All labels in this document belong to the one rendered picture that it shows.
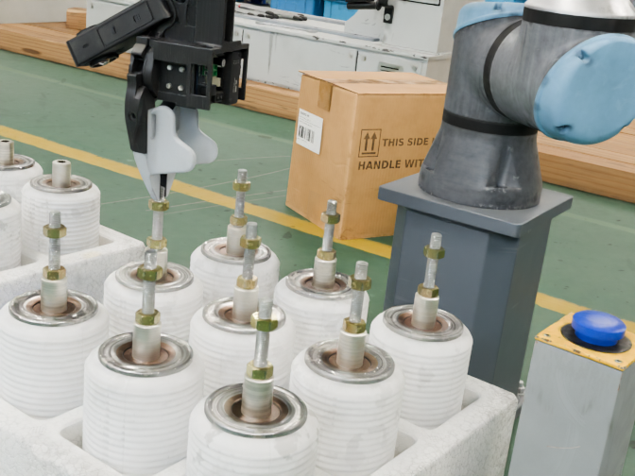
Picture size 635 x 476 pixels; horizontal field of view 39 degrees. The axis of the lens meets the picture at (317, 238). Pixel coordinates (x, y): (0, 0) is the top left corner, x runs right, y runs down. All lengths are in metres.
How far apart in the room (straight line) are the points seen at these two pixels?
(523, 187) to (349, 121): 0.74
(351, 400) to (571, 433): 0.17
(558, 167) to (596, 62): 1.60
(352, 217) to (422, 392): 1.02
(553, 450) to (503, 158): 0.44
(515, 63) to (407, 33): 1.86
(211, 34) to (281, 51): 2.22
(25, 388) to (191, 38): 0.33
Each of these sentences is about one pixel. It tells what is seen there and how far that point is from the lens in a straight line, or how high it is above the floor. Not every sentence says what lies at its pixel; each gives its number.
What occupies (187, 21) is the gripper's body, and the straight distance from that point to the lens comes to 0.82.
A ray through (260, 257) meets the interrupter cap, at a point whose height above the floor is 0.25.
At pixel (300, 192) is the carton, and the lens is 1.96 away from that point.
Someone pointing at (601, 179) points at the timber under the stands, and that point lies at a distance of 2.50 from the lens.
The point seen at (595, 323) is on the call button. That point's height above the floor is 0.33.
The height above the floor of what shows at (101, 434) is 0.20.
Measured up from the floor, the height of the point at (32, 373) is 0.21.
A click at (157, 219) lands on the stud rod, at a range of 0.88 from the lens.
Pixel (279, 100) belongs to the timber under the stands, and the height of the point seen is 0.05.
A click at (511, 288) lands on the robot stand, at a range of 1.11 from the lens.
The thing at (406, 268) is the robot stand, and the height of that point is 0.20.
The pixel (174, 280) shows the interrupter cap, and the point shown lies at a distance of 0.89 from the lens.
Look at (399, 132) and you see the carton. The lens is 1.83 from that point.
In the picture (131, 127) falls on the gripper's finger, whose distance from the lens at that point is 0.82.
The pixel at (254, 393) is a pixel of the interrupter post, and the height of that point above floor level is 0.27.
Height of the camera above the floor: 0.59
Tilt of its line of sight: 19 degrees down
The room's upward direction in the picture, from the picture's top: 6 degrees clockwise
